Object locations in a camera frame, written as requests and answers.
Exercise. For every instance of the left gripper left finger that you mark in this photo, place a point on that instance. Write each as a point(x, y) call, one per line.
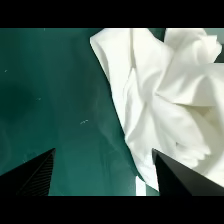
point(31, 180)

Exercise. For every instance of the white shirt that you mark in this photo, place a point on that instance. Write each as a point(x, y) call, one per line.
point(156, 100)

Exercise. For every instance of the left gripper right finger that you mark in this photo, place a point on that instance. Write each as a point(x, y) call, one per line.
point(181, 181)

